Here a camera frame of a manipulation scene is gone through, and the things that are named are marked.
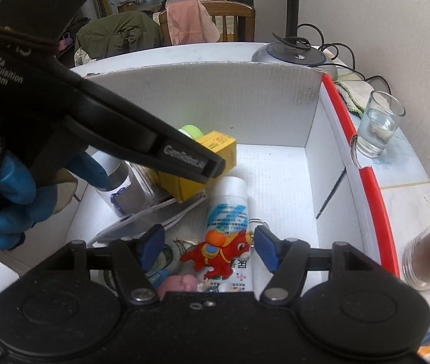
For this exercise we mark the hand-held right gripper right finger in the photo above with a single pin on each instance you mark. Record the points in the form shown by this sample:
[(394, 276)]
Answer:
[(268, 248)]

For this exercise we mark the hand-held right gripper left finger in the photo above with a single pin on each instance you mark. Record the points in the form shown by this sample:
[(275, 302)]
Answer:
[(152, 248)]

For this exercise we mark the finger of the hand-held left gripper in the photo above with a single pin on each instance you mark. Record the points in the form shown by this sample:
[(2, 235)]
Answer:
[(131, 129)]

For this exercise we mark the light blue correction tape dispenser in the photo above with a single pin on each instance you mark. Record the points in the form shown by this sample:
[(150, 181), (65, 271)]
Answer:
[(167, 258)]

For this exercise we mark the white sunglasses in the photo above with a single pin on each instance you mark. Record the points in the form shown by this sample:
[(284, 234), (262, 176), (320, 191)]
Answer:
[(124, 225)]

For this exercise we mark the pink haired doll figure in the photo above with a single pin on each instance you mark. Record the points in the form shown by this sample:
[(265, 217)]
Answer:
[(179, 284)]

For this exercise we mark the red and white cardboard box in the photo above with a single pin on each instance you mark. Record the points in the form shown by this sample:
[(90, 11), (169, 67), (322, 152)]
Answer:
[(283, 182)]

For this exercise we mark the yellow cardboard box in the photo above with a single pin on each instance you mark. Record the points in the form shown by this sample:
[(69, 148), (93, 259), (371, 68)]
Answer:
[(218, 146)]

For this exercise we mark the person's left hand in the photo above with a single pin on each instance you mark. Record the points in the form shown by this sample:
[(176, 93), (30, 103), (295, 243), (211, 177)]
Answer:
[(13, 182)]

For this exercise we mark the pink bag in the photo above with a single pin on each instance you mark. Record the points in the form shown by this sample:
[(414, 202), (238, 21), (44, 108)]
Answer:
[(65, 41)]

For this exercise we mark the clear jar with purple beads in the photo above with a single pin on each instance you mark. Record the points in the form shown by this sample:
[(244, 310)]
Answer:
[(122, 189)]

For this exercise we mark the white bottle with blue label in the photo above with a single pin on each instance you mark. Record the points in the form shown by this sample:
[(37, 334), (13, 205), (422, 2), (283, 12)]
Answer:
[(230, 197)]

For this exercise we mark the olive green jacket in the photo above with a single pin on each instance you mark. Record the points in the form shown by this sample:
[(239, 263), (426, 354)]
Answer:
[(120, 34)]

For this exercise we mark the pink cloth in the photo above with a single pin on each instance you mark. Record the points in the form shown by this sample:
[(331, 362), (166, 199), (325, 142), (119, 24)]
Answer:
[(188, 21)]

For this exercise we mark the wooden chair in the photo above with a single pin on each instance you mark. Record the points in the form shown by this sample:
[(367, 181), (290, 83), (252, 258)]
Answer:
[(234, 17)]

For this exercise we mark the glass of water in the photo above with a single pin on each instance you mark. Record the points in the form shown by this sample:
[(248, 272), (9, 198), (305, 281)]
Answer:
[(378, 129)]

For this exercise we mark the pale green cloth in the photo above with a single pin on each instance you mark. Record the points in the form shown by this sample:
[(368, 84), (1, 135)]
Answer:
[(355, 93)]

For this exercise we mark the black desk lamp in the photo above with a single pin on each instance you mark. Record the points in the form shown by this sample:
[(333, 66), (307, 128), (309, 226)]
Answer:
[(294, 55)]

